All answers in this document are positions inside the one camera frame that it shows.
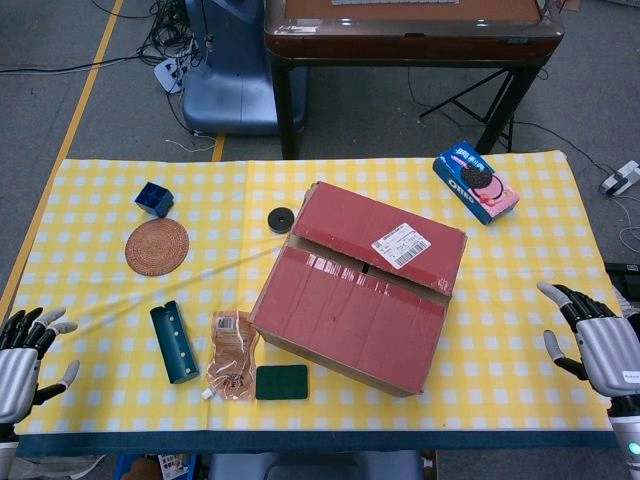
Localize yellow checkered tablecloth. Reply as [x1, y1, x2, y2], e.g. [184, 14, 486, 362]
[0, 151, 626, 434]

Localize red cardboard box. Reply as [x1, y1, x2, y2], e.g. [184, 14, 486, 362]
[249, 180, 469, 400]

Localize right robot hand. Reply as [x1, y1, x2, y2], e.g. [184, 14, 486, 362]
[536, 281, 640, 400]

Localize white power strip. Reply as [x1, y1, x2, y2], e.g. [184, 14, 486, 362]
[599, 159, 640, 196]
[153, 52, 199, 94]

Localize blue machine base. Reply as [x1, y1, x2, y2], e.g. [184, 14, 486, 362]
[182, 0, 309, 137]

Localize long black floor cable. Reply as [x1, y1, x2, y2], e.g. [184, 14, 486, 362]
[0, 52, 159, 76]

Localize black equipment case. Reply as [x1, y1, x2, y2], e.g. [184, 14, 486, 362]
[604, 262, 640, 290]

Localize brown mahjong table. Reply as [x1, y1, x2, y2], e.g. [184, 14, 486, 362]
[263, 0, 566, 160]

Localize clear refill pouch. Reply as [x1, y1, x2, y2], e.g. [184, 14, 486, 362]
[201, 310, 261, 402]

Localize round woven rattan coaster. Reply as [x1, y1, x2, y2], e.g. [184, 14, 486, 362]
[124, 219, 191, 277]

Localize green yellow sponge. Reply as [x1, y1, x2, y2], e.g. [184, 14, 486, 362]
[255, 364, 310, 402]

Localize colourful printed carton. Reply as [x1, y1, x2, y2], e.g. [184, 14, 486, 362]
[157, 452, 197, 480]

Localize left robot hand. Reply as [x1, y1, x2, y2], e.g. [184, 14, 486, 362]
[0, 307, 81, 426]

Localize blue four-compartment holder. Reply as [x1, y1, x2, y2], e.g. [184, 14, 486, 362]
[133, 182, 175, 219]

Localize dark teal paper tray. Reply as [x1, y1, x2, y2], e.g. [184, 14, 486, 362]
[149, 300, 201, 385]

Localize tangled black floor cables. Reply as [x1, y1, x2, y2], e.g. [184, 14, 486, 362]
[134, 0, 214, 69]

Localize blue Oreo cookie box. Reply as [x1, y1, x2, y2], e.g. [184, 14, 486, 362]
[432, 139, 521, 227]

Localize black round disc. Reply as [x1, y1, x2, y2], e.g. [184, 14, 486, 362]
[267, 207, 295, 233]

